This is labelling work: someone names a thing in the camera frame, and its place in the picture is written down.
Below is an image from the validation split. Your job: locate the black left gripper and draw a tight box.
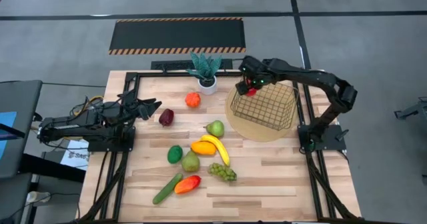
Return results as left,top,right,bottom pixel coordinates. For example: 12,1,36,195
123,97,163,121

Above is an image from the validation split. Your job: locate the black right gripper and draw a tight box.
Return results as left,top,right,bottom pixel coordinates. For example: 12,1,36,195
236,55,270,96

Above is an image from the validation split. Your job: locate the dark red fruit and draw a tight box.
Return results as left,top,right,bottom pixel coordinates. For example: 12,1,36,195
158,108,175,127

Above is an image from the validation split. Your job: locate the small orange pumpkin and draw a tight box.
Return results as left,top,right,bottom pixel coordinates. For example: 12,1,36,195
185,92,201,109

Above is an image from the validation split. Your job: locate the green pear with stem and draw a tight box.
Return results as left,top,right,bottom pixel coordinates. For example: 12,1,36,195
203,119,226,138

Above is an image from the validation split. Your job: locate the green avocado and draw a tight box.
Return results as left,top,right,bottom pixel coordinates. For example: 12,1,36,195
167,145,183,165

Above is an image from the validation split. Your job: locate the yellow orange mango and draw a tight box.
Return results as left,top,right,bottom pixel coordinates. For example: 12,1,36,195
190,140,218,156

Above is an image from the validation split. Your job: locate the yellow banana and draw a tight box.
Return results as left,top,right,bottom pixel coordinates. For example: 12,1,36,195
199,134,231,167

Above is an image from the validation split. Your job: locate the large green pear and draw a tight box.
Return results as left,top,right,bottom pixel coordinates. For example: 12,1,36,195
181,150,201,173

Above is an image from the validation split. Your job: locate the green cucumber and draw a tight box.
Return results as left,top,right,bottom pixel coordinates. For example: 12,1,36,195
152,173,184,205

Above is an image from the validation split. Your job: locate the red orange mango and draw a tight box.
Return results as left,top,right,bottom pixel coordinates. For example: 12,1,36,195
173,175,202,195

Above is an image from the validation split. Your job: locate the green grape bunch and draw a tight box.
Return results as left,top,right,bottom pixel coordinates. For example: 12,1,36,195
207,163,238,182

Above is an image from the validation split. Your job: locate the white plant pot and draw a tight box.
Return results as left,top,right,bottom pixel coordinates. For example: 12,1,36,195
197,75,218,96

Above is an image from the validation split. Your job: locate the round wooden board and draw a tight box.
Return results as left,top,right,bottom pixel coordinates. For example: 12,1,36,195
224,80,303,143

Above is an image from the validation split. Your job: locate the black floor strip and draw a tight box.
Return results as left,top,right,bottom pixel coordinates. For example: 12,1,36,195
150,58,234,71

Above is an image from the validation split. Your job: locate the green artificial plant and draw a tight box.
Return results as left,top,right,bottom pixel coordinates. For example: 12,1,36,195
185,51,224,82

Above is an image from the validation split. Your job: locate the black hazard-striped floor mat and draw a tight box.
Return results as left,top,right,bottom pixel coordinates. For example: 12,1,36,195
107,17,247,55

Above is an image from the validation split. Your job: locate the white printed paper sign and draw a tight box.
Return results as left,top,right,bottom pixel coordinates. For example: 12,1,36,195
59,139,90,171

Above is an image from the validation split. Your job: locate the black desk crossbar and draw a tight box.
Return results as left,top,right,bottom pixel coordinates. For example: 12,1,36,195
19,153,86,183

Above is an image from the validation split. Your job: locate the dark grey desk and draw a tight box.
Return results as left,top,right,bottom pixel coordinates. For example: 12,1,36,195
0,79,43,180

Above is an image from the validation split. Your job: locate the blue screen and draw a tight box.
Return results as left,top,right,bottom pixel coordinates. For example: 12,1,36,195
0,111,17,160

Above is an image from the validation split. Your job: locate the clear plastic bottle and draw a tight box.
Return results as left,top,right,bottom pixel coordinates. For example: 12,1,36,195
25,191,51,204

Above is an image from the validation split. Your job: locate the gold wire basket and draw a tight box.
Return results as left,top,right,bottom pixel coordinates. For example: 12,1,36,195
230,81,300,131

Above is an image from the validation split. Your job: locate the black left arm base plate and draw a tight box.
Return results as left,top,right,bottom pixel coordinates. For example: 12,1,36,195
87,125,137,153

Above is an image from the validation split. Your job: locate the black aluminium table frame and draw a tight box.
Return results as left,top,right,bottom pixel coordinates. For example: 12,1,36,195
78,71,360,223

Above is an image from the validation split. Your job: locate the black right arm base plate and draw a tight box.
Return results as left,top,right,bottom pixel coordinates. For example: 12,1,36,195
298,124,347,152

